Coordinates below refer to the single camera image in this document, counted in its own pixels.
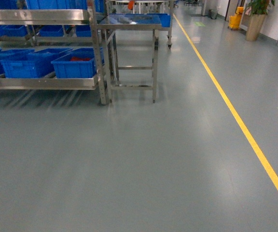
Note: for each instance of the red parts in bin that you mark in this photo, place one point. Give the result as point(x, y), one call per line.
point(79, 59)

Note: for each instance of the stainless steel shelf rack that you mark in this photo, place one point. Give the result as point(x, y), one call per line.
point(63, 17)

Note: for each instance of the small stainless steel table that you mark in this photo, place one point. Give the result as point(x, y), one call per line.
point(140, 22)

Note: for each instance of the blue bin lower right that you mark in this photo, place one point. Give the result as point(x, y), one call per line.
point(66, 69)

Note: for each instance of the blue bin lower middle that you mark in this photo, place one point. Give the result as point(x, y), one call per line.
point(35, 64)

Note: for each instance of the yellow mop bucket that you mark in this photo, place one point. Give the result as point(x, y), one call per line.
point(234, 20)

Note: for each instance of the potted plant tan pot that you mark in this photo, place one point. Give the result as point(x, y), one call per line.
point(258, 10)

